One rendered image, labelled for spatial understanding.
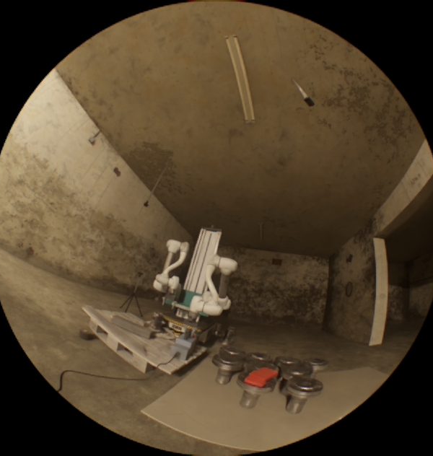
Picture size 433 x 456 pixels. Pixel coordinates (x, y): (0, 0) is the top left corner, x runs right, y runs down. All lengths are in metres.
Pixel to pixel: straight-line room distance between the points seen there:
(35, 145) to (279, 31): 3.74
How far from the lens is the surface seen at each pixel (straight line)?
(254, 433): 1.11
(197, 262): 2.47
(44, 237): 3.41
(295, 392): 1.17
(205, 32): 2.27
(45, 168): 3.43
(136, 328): 1.72
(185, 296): 2.37
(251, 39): 2.17
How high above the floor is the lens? 0.78
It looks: 23 degrees up
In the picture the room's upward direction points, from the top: 15 degrees clockwise
